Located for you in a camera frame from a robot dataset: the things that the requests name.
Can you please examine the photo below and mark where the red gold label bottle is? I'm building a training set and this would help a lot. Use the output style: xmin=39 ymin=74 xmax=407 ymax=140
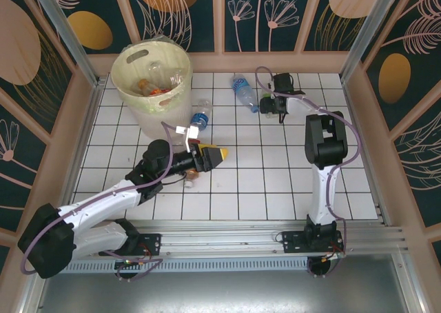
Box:
xmin=183 ymin=169 xmax=201 ymax=190

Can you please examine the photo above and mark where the blue label Pocari bottle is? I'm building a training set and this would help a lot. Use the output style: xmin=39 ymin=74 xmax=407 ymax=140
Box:
xmin=190 ymin=99 xmax=214 ymax=134

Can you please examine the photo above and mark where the clear plastic bottle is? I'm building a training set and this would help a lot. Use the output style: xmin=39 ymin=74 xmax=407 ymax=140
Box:
xmin=147 ymin=60 xmax=167 ymax=83

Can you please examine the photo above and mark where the cream plastic bin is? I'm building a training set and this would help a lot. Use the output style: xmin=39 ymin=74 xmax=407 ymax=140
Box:
xmin=110 ymin=39 xmax=194 ymax=145

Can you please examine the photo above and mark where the light blue label bottle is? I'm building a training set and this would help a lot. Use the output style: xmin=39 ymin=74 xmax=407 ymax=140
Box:
xmin=229 ymin=73 xmax=260 ymax=114

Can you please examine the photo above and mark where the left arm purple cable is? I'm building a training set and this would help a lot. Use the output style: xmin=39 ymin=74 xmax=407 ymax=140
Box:
xmin=20 ymin=121 xmax=173 ymax=283

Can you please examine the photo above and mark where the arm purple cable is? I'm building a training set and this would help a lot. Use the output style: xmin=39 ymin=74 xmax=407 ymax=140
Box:
xmin=254 ymin=65 xmax=362 ymax=279
xmin=20 ymin=121 xmax=173 ymax=283

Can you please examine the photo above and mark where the left gripper thin black cable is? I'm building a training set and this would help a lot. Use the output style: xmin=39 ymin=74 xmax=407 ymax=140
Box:
xmin=161 ymin=174 xmax=189 ymax=187

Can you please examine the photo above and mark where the aluminium side rail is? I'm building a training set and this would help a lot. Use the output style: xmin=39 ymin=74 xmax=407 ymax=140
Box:
xmin=340 ymin=80 xmax=393 ymax=228
xmin=51 ymin=80 xmax=106 ymax=233

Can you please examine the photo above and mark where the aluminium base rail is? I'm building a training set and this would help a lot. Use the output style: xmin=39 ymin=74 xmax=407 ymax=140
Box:
xmin=32 ymin=218 xmax=404 ymax=259

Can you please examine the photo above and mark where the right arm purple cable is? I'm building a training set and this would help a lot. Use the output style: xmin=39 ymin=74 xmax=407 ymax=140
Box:
xmin=254 ymin=65 xmax=362 ymax=279

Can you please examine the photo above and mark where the perforated metal cable duct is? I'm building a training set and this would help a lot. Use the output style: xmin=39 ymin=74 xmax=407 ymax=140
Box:
xmin=44 ymin=257 xmax=340 ymax=273

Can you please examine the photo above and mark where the aluminium corner post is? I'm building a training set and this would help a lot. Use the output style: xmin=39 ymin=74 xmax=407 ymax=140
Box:
xmin=27 ymin=0 xmax=101 ymax=86
xmin=339 ymin=0 xmax=406 ymax=83

